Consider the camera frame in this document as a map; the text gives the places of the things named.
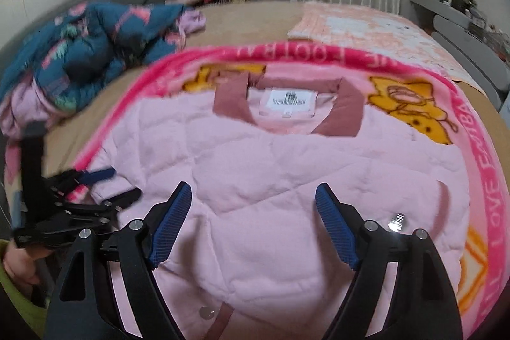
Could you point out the peach patterned cloth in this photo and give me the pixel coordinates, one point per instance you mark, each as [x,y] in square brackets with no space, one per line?
[358,25]

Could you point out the person's left forearm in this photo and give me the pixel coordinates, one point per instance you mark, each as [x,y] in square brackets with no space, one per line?
[16,304]

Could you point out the bed with tan sheet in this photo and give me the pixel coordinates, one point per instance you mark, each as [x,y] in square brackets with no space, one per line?
[247,21]

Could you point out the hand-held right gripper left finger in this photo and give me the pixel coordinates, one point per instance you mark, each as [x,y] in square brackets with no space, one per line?
[171,224]

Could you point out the clutter of small devices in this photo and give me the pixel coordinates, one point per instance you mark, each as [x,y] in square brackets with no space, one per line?
[470,5]

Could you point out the person's left hand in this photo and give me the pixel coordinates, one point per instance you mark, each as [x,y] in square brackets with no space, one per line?
[24,266]

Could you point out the pink quilted jacket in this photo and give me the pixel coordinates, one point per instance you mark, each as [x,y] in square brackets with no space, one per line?
[259,172]

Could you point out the grey shelf with clutter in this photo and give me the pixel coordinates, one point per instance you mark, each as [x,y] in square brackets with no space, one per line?
[458,29]

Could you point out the pink printed blanket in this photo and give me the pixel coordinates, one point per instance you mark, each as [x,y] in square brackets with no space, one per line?
[478,180]

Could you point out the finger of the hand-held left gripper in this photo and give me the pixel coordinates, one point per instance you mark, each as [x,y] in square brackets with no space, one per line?
[125,198]
[97,174]

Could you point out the blue floral duvet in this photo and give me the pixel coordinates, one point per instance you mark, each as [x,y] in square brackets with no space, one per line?
[91,41]

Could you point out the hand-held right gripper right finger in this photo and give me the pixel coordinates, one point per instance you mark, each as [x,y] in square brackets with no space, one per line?
[336,228]

